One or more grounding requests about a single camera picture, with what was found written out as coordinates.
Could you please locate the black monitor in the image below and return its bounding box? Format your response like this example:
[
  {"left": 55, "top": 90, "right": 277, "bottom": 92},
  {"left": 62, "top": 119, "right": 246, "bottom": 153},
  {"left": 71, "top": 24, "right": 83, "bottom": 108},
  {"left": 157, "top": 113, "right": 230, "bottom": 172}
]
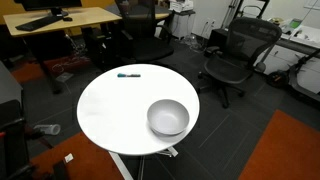
[{"left": 14, "top": 0, "right": 82, "bottom": 16}]

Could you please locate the black electric scooter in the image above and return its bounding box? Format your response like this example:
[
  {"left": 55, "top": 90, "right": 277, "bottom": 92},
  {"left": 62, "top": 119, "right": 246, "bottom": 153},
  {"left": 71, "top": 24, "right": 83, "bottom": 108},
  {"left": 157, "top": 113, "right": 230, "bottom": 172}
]
[{"left": 267, "top": 49, "right": 320, "bottom": 102}]

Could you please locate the black mesh office chair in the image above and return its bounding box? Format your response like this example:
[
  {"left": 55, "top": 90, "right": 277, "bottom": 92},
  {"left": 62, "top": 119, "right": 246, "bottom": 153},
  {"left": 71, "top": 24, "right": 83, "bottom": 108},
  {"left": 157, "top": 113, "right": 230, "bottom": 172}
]
[{"left": 198, "top": 17, "right": 282, "bottom": 108}]

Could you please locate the clear plastic bottle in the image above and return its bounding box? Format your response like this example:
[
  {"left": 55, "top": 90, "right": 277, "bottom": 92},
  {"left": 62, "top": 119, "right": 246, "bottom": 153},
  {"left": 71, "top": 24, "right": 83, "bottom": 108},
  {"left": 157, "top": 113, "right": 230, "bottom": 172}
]
[{"left": 35, "top": 124, "right": 61, "bottom": 135}]

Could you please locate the white table base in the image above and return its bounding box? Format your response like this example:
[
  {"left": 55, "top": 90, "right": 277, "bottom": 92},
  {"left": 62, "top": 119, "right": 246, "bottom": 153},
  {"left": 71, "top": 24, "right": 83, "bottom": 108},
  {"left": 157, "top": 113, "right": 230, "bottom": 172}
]
[{"left": 109, "top": 147, "right": 178, "bottom": 180}]

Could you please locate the wooden desk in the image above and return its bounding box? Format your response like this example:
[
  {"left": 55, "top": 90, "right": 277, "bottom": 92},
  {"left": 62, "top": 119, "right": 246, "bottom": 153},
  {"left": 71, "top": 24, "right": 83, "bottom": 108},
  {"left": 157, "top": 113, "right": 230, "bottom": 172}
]
[{"left": 4, "top": 7, "right": 121, "bottom": 94}]

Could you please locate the black keyboard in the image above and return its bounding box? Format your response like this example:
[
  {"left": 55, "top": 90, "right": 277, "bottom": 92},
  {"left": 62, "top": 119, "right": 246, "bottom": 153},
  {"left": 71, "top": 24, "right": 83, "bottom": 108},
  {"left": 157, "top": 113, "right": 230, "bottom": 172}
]
[{"left": 16, "top": 16, "right": 62, "bottom": 31}]

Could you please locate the black computer mouse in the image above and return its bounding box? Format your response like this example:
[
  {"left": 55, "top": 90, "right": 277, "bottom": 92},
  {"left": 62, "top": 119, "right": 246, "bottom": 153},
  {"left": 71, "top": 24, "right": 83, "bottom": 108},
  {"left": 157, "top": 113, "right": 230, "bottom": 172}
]
[{"left": 63, "top": 17, "right": 73, "bottom": 22}]

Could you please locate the teal and silver marker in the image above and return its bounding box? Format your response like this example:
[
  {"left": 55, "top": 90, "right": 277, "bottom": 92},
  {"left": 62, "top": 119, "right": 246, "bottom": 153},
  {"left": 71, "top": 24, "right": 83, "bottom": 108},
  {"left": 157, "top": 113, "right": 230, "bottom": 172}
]
[{"left": 117, "top": 73, "right": 141, "bottom": 78}]

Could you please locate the grey bowl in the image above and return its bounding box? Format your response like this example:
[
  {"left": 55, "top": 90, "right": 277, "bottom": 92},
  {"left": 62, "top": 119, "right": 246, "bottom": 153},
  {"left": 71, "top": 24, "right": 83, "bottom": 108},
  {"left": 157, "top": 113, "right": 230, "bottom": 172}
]
[{"left": 147, "top": 99, "right": 190, "bottom": 136}]

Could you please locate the round white table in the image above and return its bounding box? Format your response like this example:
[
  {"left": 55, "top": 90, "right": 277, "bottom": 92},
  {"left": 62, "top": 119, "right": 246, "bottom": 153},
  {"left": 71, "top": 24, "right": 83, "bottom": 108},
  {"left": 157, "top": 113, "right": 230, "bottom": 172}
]
[{"left": 77, "top": 64, "right": 200, "bottom": 156}]

